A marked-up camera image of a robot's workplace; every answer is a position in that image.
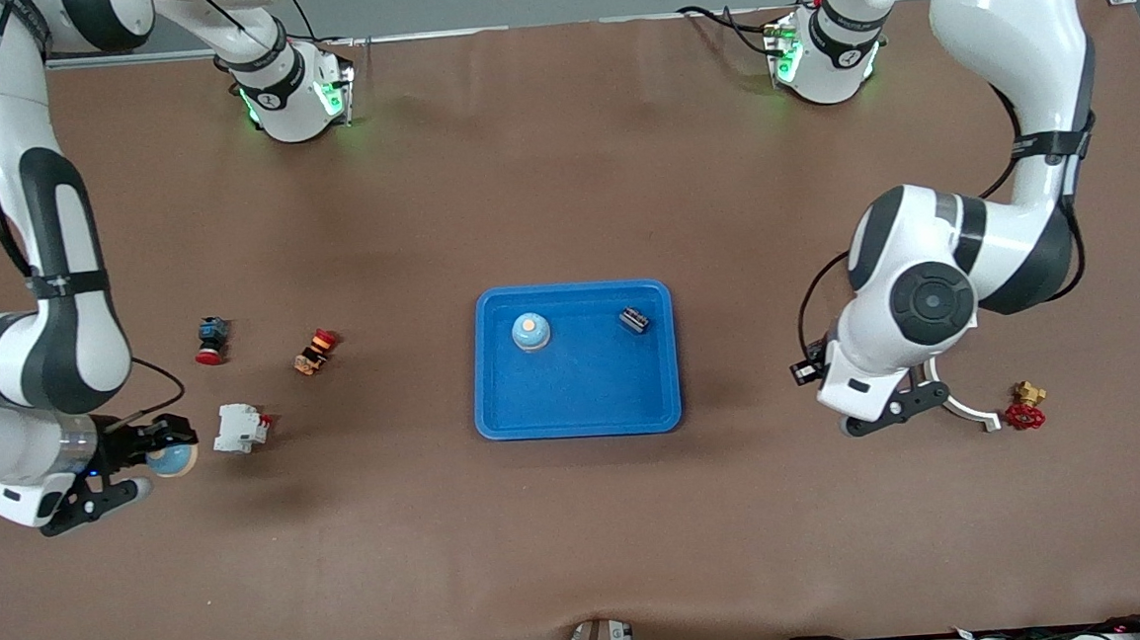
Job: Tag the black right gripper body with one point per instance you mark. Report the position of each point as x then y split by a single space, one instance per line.
124 444

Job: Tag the blue service bell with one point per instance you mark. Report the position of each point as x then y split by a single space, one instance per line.
177 464
530 332

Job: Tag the small black connector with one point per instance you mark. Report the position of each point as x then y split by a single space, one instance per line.
634 320

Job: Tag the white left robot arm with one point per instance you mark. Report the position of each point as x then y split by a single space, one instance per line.
1007 16

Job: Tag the white circuit breaker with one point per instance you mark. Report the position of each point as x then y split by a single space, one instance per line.
238 428

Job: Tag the blue-bodied red push button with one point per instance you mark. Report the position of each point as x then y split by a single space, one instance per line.
212 340

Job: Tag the orange-bodied red emergency button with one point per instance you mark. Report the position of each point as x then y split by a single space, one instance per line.
315 351

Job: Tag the brass valve red handwheel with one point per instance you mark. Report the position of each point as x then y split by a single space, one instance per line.
1025 417

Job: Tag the blue plastic tray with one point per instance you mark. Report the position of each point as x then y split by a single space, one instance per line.
585 403

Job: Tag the white curved plastic bracket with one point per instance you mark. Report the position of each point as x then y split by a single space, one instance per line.
972 416

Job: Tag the silver table edge rail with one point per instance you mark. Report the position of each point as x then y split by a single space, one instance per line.
168 56

